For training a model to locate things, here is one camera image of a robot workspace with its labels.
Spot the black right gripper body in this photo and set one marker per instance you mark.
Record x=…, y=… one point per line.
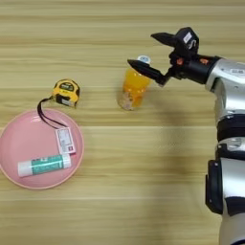
x=194, y=68

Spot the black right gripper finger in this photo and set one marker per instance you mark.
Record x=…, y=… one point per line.
x=166, y=39
x=148, y=71

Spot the orange juice bottle white cap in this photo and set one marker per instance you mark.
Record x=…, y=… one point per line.
x=135, y=89

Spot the yellow black tape measure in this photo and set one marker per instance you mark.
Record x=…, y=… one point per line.
x=65, y=91

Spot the white green glue stick tube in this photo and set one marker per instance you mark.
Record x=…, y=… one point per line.
x=44, y=165

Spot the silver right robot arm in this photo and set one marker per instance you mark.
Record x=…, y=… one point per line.
x=233, y=175

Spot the small pink white card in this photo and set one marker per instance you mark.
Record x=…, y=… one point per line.
x=65, y=141

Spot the pink round plate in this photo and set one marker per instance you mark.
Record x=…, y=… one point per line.
x=28, y=143

